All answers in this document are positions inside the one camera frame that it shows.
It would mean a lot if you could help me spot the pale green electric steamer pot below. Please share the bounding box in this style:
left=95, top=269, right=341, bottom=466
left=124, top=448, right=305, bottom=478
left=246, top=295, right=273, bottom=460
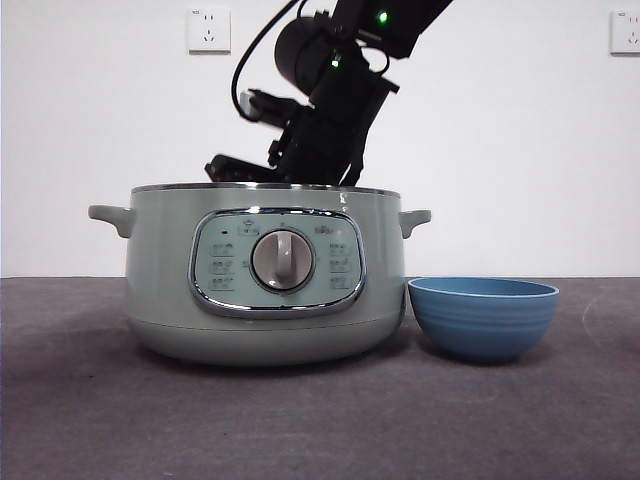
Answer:
left=88, top=183, right=433, bottom=368

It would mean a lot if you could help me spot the blue ribbed bowl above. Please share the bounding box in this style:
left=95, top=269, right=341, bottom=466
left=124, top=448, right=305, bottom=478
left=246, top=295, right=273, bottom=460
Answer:
left=407, top=277, right=560, bottom=365

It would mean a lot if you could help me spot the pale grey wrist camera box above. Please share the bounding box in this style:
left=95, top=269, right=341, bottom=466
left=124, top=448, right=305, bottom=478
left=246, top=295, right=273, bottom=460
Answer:
left=238, top=88, right=269, bottom=122

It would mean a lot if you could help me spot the white wall socket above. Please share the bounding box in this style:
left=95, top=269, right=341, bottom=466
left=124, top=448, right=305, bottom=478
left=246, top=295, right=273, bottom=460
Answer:
left=187, top=7, right=232, bottom=55
left=608, top=10, right=640, bottom=55

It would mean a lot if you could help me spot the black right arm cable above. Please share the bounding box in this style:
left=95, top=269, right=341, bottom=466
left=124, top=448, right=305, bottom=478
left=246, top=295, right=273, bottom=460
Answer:
left=230, top=0, right=307, bottom=121

